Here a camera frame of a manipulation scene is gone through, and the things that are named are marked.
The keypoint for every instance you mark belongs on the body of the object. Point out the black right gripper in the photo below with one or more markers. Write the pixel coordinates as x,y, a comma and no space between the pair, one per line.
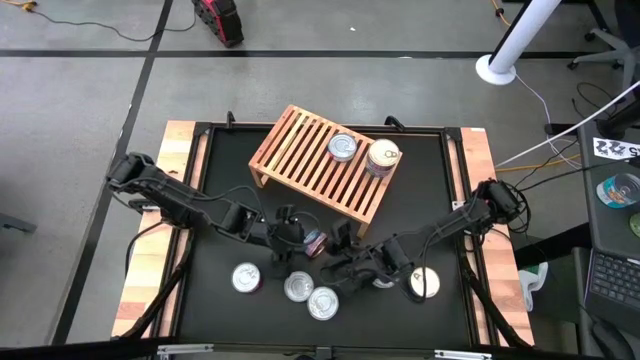
357,270

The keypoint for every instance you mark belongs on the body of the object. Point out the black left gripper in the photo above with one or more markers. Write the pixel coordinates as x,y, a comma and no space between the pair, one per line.
286,237

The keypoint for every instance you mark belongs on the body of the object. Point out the white lid seafood can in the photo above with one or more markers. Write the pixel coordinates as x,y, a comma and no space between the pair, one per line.
298,286

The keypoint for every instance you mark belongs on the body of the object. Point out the teal label tuna can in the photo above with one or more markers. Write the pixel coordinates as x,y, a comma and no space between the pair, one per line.
384,284
322,303
617,192

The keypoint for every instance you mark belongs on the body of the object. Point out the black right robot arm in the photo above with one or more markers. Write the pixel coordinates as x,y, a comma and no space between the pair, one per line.
450,220

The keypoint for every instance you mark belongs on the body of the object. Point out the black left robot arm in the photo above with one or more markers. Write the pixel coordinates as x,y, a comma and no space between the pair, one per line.
175,200

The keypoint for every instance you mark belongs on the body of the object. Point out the wooden slatted shelf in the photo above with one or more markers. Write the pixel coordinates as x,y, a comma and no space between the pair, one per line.
300,196

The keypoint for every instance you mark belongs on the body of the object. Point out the black table clamp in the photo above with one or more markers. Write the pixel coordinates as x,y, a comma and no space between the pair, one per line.
395,122
230,120

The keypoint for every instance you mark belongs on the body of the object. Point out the wooden table side plank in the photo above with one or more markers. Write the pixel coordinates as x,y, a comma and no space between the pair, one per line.
142,300
495,260

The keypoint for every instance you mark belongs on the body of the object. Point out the white plastic bag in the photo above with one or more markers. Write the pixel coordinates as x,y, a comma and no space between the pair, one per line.
532,285

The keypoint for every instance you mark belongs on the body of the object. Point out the red black equipment case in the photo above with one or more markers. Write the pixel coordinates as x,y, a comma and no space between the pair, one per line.
220,22

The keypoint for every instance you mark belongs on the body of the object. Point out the grey side desk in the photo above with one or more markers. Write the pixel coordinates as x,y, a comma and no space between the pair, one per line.
610,225

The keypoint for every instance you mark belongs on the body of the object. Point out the black laptop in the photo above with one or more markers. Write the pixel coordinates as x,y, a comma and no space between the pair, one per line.
615,280

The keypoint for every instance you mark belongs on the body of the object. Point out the grey furniture foot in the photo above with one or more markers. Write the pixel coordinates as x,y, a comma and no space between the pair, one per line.
17,223

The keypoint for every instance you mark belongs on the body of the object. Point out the white pole stand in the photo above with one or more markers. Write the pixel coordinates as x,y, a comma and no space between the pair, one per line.
525,30

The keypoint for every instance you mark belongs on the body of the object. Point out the white printed tag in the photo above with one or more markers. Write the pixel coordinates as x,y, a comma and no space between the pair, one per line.
615,149

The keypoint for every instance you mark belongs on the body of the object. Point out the green round object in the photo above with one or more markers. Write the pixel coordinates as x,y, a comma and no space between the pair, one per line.
636,225

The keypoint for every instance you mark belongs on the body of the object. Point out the grey office chair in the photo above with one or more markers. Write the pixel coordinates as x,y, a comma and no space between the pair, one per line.
622,52

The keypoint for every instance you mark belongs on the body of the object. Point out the silver metal bracket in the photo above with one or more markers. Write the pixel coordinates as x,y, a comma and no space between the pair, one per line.
185,349
462,355

